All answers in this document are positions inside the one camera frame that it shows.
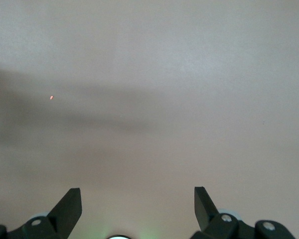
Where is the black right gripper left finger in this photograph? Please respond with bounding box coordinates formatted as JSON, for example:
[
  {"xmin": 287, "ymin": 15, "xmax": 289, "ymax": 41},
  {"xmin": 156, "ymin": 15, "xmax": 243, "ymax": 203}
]
[{"xmin": 8, "ymin": 188, "xmax": 82, "ymax": 239}]

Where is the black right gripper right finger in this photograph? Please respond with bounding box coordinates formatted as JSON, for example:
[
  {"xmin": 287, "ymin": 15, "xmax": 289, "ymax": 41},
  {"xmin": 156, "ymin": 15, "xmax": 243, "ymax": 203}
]
[{"xmin": 190, "ymin": 186, "xmax": 255, "ymax": 239}]

